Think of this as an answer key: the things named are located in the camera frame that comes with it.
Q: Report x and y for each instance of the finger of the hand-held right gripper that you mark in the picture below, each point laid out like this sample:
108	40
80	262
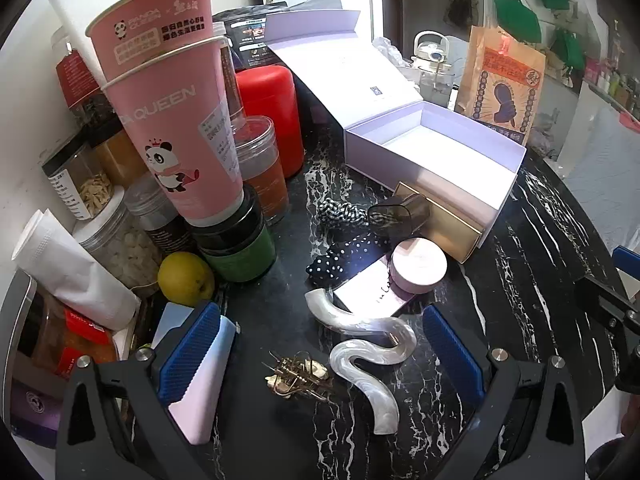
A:
607	302
627	261

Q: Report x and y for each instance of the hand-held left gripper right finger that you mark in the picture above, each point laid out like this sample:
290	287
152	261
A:
452	355

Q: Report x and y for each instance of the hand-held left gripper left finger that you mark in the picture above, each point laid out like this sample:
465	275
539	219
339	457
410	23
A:
192	355

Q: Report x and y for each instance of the pearl white wavy hair clip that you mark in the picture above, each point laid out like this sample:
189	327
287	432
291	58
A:
360	365

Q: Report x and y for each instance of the pink round compact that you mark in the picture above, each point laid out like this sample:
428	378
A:
419	265

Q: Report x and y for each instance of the small lavender card box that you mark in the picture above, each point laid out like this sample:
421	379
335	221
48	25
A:
365	290

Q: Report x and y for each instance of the gold metal hair clip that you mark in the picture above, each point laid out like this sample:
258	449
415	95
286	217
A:
300	377

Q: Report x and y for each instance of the gold box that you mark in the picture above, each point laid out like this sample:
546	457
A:
450	235

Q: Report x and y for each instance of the smoky translucent claw clip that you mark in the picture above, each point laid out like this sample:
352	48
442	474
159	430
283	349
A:
400	215

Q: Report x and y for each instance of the black polka dot scrunchie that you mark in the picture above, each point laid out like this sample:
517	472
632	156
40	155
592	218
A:
340	255

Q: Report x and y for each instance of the black white gingham scrunchie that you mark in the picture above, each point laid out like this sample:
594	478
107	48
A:
335	210

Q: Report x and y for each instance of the lavender gift box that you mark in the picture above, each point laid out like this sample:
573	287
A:
450	140

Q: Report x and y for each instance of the pastel blue pink box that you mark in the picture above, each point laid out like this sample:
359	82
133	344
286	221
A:
200	410

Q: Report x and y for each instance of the yellow lemon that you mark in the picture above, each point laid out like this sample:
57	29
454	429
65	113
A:
185	280

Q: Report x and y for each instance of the white cabinet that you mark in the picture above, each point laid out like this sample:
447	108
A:
605	160

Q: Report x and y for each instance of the dark jar green label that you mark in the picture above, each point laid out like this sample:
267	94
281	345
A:
240	255

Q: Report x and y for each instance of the red snack packet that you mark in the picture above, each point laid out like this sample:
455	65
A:
75	335

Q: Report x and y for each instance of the clear jar white chunks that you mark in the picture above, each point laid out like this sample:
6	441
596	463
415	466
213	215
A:
125	250

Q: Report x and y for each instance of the dark spice jar silver lid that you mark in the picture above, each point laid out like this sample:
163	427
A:
160	225

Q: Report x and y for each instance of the white rolled paper bag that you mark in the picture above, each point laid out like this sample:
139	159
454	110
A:
65	270

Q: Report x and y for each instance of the purple tin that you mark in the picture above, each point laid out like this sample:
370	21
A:
35	410

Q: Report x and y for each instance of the row of bottles on shelf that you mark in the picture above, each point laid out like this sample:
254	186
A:
615	82

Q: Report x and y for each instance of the clear jar sliced nuts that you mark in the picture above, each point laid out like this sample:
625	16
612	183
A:
92	190

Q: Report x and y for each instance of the clear jar amber contents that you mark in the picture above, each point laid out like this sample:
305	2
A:
262	175

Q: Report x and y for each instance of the clear jar brown powder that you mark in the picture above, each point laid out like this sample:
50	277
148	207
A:
117	160

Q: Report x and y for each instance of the printed brown paper bag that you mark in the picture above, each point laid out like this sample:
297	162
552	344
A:
500	90

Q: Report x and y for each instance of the red canister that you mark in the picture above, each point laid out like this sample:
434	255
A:
270	110

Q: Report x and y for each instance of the brown label clear jar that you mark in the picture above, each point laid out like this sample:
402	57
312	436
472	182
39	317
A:
231	85

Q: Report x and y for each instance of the glass teapot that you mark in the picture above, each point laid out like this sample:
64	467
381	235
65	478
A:
432	55

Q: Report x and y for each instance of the red label jar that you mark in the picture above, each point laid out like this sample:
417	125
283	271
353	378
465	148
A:
75	80

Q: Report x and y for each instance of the crumpled clear plastic wrap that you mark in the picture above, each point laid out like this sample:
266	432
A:
392	52

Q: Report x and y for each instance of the black pouch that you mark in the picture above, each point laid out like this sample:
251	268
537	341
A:
250	35

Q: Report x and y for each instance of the pink cup small panda logo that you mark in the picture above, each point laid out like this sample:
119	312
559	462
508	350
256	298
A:
150	25

